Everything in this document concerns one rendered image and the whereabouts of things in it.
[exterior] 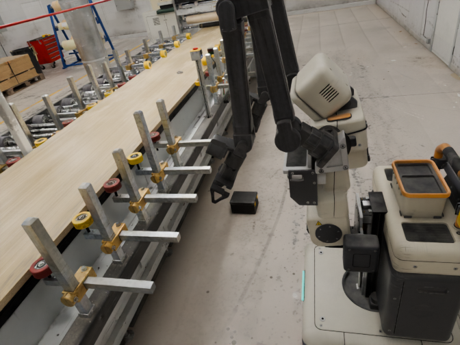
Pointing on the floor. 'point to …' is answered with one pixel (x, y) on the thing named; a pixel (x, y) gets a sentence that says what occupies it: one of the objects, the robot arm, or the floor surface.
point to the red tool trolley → (46, 50)
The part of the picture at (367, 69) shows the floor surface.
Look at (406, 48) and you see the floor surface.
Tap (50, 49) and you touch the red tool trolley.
